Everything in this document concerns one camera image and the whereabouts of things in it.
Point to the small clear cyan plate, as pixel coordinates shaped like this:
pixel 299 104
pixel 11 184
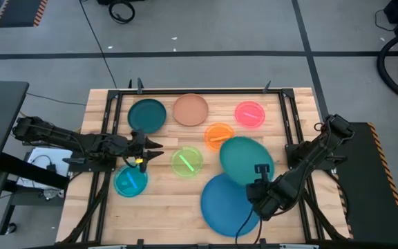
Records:
pixel 124 188

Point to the small dark teal plate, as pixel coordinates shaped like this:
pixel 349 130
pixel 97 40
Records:
pixel 147 114

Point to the small clear pink plate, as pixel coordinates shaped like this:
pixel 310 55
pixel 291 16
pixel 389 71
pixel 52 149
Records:
pixel 244 119

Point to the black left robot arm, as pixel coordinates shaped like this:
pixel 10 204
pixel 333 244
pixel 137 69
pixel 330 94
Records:
pixel 64 136

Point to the large blue plate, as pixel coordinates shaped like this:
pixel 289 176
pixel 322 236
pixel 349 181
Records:
pixel 223 207

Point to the small hazard-striped floor mat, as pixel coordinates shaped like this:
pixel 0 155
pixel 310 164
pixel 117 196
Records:
pixel 19 14

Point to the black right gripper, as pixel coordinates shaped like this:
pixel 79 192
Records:
pixel 266 197

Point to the black caster wheel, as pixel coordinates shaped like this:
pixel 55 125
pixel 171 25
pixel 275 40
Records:
pixel 11 228

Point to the small clear lime plate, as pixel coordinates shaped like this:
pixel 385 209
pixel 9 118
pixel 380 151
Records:
pixel 180 166

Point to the large hazard-striped floor mat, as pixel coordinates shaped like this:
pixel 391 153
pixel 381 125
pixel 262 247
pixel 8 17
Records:
pixel 375 190

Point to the black metal table frame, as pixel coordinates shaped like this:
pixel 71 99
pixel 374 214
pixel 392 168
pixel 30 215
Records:
pixel 199 92

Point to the large green plate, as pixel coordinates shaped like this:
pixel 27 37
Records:
pixel 240 155

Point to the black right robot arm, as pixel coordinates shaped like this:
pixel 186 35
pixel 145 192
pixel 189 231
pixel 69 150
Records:
pixel 309 155

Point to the white paper sheet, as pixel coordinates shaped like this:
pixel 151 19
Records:
pixel 40 155

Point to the small tan plate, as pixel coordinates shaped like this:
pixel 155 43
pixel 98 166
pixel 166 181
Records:
pixel 190 110

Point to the small clear orange plate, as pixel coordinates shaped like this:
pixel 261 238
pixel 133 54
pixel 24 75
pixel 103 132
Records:
pixel 215 132

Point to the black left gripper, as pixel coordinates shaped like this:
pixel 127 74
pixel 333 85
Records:
pixel 138 147

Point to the black frame clamp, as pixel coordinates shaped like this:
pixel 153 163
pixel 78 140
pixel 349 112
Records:
pixel 140 85
pixel 266 87

